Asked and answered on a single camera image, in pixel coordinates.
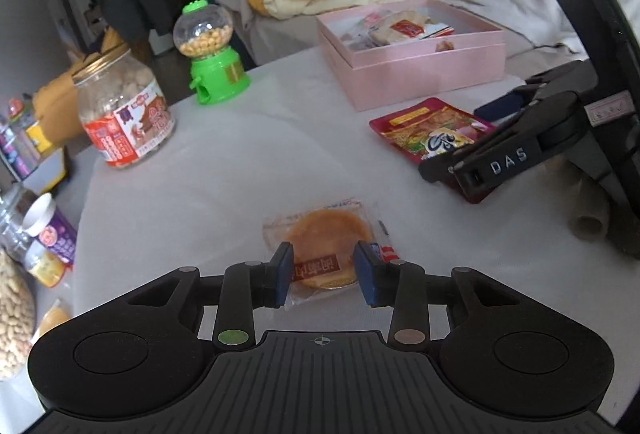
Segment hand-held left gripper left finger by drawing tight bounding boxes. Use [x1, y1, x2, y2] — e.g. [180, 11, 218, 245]
[127, 241, 296, 355]

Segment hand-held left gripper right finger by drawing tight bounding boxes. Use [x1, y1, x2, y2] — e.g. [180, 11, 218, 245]
[352, 241, 521, 348]

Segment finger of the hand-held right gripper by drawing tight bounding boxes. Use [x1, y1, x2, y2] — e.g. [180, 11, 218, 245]
[419, 92, 587, 205]
[472, 61, 597, 125]

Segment round cake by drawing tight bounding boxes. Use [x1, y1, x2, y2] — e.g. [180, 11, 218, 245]
[262, 199, 399, 309]

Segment maroon snack packet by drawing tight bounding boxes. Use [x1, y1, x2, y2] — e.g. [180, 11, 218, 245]
[369, 97, 498, 205]

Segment pink cardboard box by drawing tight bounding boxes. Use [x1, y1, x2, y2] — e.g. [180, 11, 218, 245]
[316, 0, 507, 112]

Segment white and red snack packet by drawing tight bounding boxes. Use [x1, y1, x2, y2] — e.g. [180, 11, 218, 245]
[372, 11, 434, 46]

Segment person's right hand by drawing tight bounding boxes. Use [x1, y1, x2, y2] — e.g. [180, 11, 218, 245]
[542, 158, 611, 243]

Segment clear wrapped snack packets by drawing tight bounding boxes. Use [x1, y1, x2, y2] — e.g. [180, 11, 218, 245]
[339, 11, 386, 51]

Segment green gumball dispenser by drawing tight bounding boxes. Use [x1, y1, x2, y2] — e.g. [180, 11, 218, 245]
[172, 0, 252, 106]

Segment clear jar with red label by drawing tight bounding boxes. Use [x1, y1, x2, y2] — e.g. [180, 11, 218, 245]
[71, 50, 177, 169]

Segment small yellow packet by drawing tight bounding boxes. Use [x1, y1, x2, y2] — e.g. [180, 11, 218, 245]
[25, 249, 69, 289]
[37, 299, 74, 338]

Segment purple and white cup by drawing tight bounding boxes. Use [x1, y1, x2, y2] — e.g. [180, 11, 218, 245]
[22, 193, 79, 265]

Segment clear jar of peanuts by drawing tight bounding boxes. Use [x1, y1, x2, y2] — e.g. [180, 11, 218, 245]
[0, 246, 37, 383]

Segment empty clear jar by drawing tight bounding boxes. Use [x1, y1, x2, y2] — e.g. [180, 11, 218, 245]
[0, 184, 41, 265]

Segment yellow cloth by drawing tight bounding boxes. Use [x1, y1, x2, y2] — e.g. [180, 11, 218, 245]
[32, 41, 127, 151]

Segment row of colourful bottles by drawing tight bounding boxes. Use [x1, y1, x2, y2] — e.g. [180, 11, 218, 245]
[0, 96, 45, 181]

